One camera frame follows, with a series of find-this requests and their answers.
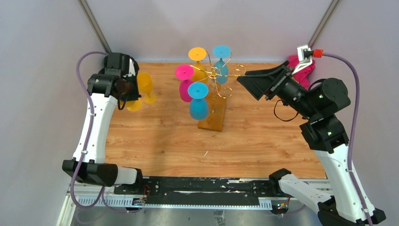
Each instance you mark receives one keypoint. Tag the pink wine glass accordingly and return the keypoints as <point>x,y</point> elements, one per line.
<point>184,73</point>

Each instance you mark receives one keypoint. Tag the yellow wine glass rear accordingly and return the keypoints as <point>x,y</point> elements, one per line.
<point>197,54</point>

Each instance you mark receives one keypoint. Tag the gold wire wine glass rack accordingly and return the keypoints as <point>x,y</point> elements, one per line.
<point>216,98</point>

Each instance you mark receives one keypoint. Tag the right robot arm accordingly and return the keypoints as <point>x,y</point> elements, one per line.
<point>326,136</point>

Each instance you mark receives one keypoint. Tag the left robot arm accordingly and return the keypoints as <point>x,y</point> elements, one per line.
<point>109,89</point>

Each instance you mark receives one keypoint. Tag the blue wine glass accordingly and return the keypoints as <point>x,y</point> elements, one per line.
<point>221,52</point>
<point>198,105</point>

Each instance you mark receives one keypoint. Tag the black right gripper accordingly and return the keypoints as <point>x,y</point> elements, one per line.
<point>257,81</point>

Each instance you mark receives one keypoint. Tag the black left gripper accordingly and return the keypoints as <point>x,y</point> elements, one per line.
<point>134,94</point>

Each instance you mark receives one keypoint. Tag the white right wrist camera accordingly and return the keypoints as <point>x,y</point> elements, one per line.
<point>305,57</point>

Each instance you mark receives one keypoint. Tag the yellow wine glass taken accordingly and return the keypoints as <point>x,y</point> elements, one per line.
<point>145,85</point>
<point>134,106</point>

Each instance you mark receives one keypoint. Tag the blue wine glass rear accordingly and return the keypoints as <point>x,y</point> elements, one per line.
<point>221,52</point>

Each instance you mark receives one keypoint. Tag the blue wine glass front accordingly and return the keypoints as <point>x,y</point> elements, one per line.
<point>198,105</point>

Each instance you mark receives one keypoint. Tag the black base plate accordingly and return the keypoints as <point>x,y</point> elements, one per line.
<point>202,191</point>

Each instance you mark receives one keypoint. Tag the pink cloth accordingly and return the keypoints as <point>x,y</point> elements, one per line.
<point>302,76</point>

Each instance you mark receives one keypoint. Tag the aluminium front rail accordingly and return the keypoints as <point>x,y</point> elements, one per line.
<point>133,210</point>

